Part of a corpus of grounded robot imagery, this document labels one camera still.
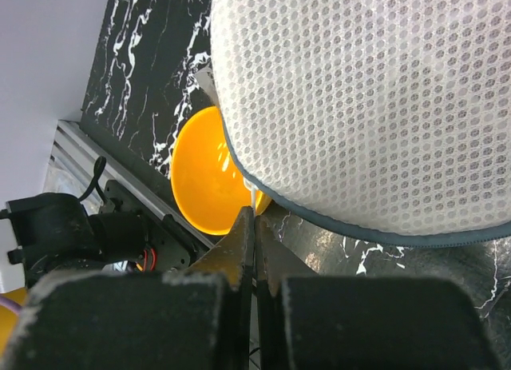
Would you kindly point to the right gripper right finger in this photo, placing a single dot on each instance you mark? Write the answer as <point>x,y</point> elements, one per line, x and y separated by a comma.
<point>308,321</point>

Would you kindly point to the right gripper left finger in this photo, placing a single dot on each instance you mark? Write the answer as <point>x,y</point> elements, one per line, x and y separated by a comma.
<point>198,318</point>

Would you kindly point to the orange plastic bowl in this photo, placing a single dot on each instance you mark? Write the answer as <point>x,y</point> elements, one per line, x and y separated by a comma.
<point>207,186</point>

